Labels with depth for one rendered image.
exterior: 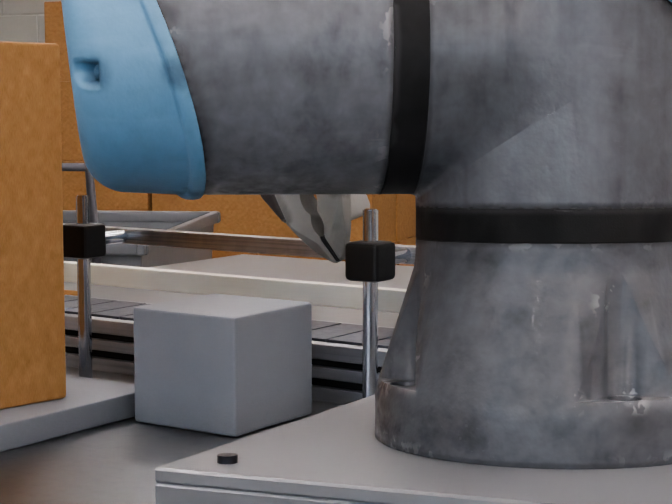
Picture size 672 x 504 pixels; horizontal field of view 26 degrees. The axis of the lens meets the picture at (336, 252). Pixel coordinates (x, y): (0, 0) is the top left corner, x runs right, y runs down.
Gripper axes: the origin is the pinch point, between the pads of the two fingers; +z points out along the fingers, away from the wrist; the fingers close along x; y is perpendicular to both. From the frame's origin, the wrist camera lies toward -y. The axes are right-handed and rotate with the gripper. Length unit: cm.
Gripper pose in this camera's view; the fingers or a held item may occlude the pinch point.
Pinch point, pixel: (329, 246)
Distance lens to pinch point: 118.6
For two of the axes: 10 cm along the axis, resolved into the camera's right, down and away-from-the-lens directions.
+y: 5.7, 0.3, 8.2
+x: -7.6, 4.2, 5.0
